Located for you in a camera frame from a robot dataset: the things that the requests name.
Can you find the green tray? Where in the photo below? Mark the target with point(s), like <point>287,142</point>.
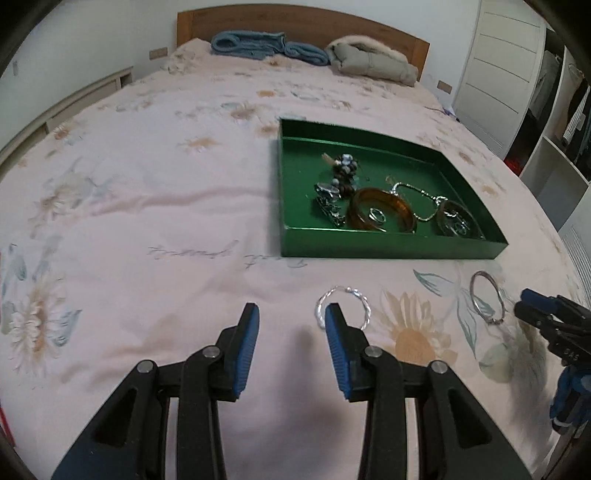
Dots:
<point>314,184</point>

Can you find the thin silver bangle with clasp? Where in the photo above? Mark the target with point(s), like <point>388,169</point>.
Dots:
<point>497,318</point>

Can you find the wall outlet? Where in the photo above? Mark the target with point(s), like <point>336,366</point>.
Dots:
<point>445,86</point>
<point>158,53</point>

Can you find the red bag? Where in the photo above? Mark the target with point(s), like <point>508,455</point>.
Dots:
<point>513,166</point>

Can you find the grey hanging garment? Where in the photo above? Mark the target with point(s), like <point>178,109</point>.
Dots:
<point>547,78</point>

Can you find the grey jacket with fur trim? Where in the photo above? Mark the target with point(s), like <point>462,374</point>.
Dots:
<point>374,62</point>

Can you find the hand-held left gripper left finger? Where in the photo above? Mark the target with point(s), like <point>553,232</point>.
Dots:
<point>244,355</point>

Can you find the dark hanging clothes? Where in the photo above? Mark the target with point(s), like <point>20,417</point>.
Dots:
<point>577,115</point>

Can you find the dark brown bangle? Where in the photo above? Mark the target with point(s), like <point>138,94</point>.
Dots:
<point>473,219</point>

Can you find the amber bangle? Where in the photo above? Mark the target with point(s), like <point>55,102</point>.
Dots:
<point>356,218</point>

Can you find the small blue folded blanket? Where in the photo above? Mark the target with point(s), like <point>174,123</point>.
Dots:
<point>307,53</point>

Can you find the silver wristwatch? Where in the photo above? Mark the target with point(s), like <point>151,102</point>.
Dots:
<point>328,196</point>

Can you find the large blue folded blanket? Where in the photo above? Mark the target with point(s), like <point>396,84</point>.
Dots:
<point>244,44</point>

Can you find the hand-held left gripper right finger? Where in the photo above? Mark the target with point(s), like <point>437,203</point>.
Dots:
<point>337,355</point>

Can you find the wooden headboard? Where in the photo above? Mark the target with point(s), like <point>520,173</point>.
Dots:
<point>277,21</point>

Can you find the white wardrobe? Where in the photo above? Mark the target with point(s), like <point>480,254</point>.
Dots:
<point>503,60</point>

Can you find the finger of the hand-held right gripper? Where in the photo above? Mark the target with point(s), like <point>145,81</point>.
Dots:
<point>540,295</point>
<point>531,314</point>

